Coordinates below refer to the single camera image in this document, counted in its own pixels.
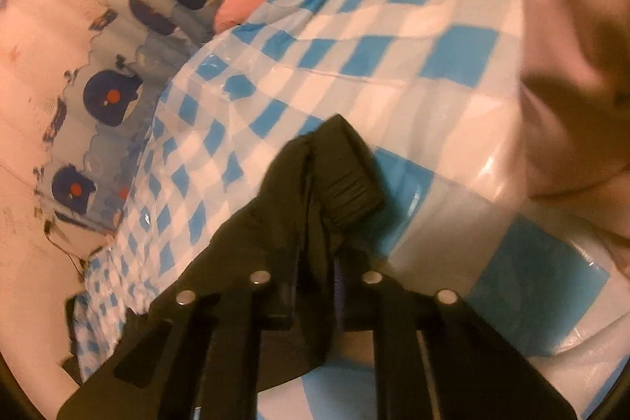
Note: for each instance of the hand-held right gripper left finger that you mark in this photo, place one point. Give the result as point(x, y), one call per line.
point(231, 331)

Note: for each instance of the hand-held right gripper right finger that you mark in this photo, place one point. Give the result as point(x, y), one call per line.
point(418, 341)

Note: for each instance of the dark jacket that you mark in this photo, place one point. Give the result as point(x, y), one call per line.
point(305, 184)

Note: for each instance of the whale print curtain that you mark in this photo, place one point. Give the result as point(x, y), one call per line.
point(113, 90)

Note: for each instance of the blue white checkered bedsheet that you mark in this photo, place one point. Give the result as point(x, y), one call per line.
point(384, 56)

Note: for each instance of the pale pink garment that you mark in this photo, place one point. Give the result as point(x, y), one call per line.
point(571, 56)

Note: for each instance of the pink cloth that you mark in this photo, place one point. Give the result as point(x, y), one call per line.
point(241, 4)

